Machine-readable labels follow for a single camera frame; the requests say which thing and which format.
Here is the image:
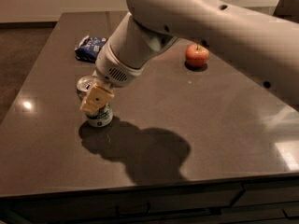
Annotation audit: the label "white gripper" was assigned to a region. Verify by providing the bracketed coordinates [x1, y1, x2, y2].
[80, 41, 143, 114]

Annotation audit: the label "7up soda can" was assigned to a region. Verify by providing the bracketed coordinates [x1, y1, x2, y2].
[77, 76, 113, 128]

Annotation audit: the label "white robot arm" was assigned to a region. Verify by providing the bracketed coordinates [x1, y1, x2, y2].
[81, 0, 299, 115]

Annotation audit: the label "blue chip bag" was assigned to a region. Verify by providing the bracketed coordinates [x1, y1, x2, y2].
[75, 35, 107, 63]

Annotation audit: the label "red apple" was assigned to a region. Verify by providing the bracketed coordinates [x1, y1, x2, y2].
[185, 44, 209, 68]

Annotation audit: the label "dark cabinet drawers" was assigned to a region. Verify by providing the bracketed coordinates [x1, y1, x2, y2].
[0, 176, 299, 224]

